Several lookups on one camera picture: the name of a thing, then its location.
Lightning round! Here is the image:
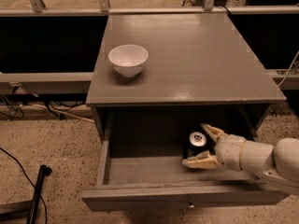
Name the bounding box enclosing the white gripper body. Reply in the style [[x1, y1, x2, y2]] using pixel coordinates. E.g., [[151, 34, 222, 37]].
[[215, 134, 246, 172]]

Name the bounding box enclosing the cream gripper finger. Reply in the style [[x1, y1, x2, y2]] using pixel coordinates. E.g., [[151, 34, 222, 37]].
[[201, 123, 227, 144], [182, 151, 220, 170]]

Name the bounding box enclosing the blue pepsi can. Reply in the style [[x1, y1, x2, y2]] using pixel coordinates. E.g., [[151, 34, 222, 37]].
[[183, 132, 207, 159]]

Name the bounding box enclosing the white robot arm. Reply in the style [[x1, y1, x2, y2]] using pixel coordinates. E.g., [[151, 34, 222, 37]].
[[182, 123, 299, 195]]

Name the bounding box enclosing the open grey top drawer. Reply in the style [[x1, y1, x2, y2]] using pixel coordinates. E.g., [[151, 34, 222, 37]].
[[81, 109, 291, 213]]

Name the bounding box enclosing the grey wooden cabinet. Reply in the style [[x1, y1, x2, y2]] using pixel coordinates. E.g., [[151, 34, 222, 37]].
[[87, 13, 285, 143]]

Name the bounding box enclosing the white ceramic bowl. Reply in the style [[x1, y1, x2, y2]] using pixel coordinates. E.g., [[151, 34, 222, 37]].
[[108, 44, 149, 77]]

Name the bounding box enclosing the black metal stand leg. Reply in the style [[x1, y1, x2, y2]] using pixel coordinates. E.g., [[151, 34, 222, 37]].
[[0, 164, 53, 224]]

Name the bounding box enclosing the white cable at right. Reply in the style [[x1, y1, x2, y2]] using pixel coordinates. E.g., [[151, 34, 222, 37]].
[[277, 50, 299, 89]]

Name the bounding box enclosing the grey low ledge rail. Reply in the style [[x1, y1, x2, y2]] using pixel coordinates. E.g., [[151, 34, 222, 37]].
[[0, 72, 93, 94]]

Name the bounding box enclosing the black cable bundle under ledge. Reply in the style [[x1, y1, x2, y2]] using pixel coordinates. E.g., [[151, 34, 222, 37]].
[[0, 86, 87, 121]]

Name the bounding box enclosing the black floor cable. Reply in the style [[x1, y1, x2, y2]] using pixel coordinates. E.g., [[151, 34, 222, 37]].
[[0, 147, 49, 224]]

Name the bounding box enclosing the grey metal window rail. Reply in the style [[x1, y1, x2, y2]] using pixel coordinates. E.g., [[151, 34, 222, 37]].
[[0, 0, 299, 17]]

